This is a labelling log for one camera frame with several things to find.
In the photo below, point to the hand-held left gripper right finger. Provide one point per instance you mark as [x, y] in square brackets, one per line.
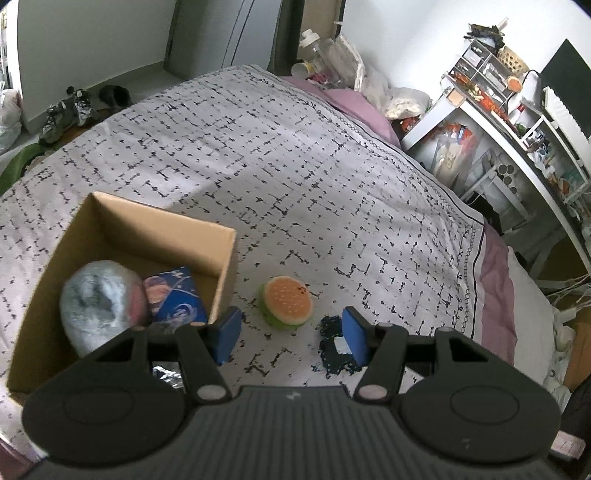
[355, 334]

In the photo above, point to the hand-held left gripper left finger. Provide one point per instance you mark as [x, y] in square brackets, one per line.
[226, 333]

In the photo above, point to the dark wrapper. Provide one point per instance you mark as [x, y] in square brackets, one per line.
[332, 355]

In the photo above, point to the blue tissue packet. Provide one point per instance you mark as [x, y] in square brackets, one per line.
[178, 295]

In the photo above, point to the burger plush toy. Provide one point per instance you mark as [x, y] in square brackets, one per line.
[286, 300]

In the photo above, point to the grey-blue plush toy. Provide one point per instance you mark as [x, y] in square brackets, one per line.
[164, 373]

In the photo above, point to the pale blue fluffy ball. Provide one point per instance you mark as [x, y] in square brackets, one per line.
[97, 304]

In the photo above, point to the cardboard box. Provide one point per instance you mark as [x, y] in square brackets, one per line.
[138, 230]

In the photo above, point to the white pillow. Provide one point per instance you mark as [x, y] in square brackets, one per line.
[531, 323]

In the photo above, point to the white desk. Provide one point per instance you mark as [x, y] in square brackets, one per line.
[521, 152]

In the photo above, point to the pile of plastic bags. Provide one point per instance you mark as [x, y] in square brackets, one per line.
[369, 78]

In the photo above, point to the dark slippers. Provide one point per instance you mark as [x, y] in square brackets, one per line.
[115, 96]

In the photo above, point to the green cartoon floor mat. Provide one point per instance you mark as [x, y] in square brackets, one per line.
[18, 166]

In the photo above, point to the pair of grey sneakers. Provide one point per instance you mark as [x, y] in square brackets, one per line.
[67, 115]

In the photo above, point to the clear plastic bottle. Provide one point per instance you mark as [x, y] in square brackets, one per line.
[314, 50]

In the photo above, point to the clear drawer organizer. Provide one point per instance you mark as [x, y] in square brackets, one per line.
[480, 69]

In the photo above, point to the grey wardrobe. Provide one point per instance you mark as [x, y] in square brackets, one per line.
[221, 37]

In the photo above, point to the white keyboard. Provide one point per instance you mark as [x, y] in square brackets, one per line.
[561, 110]

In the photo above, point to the white plastic bag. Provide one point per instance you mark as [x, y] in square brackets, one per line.
[9, 120]

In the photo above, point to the woven basket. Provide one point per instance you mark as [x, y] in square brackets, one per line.
[513, 60]

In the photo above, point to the black monitor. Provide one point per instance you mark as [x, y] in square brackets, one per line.
[570, 78]

